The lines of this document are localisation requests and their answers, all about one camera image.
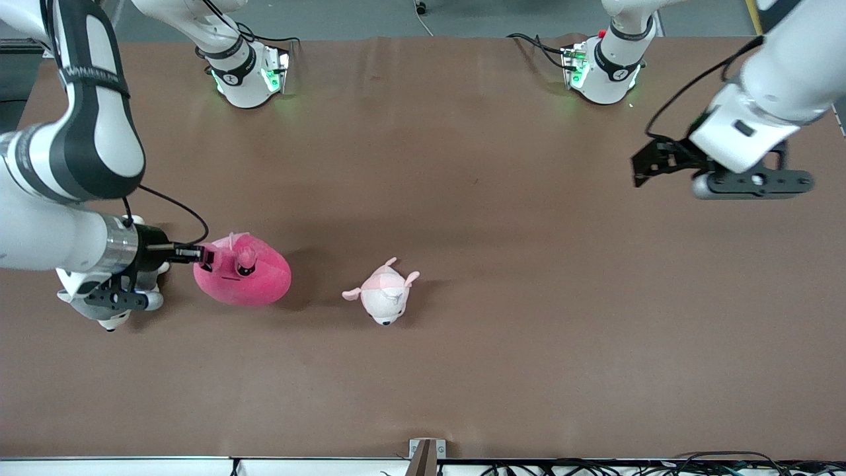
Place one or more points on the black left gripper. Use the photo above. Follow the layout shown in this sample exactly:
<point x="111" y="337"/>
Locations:
<point x="669" y="157"/>

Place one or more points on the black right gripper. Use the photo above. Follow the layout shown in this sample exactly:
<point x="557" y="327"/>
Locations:
<point x="151" y="246"/>

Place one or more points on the pink round plush toy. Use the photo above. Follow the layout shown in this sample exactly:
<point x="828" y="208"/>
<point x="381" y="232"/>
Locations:
<point x="258" y="284"/>

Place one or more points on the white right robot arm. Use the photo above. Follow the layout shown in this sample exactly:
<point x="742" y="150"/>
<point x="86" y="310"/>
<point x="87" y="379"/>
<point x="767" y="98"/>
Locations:
<point x="79" y="119"/>

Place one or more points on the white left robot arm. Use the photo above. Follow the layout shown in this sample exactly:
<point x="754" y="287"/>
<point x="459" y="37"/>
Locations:
<point x="793" y="73"/>

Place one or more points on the grey white husky plush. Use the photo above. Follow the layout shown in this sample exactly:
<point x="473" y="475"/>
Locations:
<point x="112" y="320"/>

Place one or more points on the white pink plush dog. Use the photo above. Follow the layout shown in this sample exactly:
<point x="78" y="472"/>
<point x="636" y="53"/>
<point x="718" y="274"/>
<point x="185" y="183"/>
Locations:
<point x="386" y="297"/>

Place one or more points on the white panel along table edge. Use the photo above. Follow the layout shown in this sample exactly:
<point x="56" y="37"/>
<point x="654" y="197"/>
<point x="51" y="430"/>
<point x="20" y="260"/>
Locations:
<point x="132" y="468"/>

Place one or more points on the large table cover sheet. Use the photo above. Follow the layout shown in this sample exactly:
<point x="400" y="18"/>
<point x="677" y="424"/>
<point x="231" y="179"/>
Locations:
<point x="462" y="383"/>

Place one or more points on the metal corner bracket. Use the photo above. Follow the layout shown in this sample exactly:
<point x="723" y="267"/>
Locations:
<point x="415" y="447"/>

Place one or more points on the dark camera mount pole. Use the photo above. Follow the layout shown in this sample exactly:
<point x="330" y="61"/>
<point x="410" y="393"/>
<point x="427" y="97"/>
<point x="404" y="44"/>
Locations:
<point x="423" y="463"/>

